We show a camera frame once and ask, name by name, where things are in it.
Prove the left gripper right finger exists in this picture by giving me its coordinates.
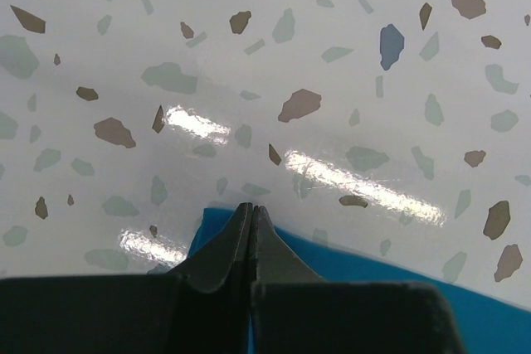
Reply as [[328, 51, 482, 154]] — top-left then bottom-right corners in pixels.
[[249, 206, 465, 353]]

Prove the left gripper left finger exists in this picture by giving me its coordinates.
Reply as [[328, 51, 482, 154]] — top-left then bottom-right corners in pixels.
[[1, 203, 253, 353]]

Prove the blue t shirt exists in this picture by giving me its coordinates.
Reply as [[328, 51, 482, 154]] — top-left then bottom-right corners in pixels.
[[180, 203, 530, 353]]

